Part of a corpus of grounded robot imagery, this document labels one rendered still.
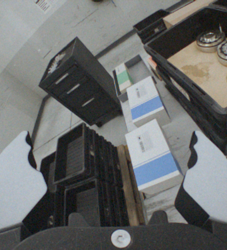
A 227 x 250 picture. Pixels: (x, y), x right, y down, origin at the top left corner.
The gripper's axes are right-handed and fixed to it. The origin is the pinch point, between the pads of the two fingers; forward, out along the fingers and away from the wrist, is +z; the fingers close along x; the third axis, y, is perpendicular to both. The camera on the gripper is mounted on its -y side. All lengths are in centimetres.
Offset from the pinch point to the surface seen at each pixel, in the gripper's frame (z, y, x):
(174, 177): 14.1, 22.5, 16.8
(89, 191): 56, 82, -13
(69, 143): 93, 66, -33
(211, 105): 12.0, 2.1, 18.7
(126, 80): 65, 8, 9
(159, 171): 17.0, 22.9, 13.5
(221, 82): 25.4, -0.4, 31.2
